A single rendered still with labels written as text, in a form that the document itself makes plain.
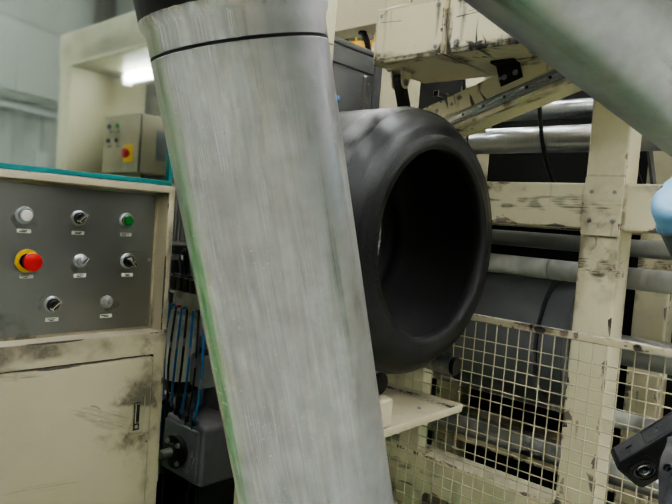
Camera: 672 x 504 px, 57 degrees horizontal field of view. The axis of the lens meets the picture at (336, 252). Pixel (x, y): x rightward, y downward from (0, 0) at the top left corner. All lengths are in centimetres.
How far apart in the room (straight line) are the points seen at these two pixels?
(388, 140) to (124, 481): 106
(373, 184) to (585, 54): 82
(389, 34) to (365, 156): 61
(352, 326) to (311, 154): 11
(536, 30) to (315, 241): 16
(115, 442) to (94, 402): 12
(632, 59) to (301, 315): 23
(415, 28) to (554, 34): 133
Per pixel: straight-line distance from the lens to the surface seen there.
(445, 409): 147
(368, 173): 115
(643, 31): 36
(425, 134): 127
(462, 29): 159
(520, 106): 165
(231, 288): 37
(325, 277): 37
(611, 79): 38
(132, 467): 170
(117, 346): 159
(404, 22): 169
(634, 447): 74
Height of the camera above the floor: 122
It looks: 3 degrees down
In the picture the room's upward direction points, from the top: 4 degrees clockwise
